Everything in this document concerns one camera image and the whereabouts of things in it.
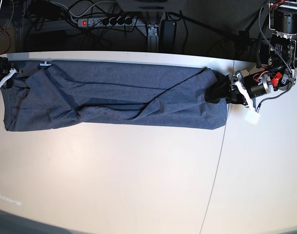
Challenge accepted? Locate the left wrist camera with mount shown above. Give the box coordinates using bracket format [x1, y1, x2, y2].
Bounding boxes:
[230, 71, 260, 125]

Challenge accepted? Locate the white power strip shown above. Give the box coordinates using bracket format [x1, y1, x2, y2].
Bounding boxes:
[77, 15, 138, 28]

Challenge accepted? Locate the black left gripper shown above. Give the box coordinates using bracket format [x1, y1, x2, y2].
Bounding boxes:
[205, 70, 277, 106]

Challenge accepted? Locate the aluminium frame post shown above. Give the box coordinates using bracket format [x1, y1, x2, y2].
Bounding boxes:
[146, 12, 160, 53]

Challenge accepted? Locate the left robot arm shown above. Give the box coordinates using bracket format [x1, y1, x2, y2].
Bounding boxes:
[205, 0, 297, 106]

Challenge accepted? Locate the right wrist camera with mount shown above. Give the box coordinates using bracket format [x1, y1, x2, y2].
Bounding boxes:
[0, 68, 23, 89]

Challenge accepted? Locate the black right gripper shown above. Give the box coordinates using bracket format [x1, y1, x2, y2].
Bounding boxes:
[0, 57, 17, 89]

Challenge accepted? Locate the black power adapter brick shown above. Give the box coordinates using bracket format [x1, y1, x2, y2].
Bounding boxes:
[159, 20, 177, 53]

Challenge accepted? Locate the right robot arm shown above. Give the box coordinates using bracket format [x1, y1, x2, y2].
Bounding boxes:
[0, 0, 16, 83]

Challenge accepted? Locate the blue grey T-shirt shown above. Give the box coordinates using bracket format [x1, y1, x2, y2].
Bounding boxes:
[1, 61, 227, 132]

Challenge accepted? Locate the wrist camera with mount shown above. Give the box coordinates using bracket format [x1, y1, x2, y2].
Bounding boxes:
[230, 71, 260, 125]
[0, 68, 23, 89]

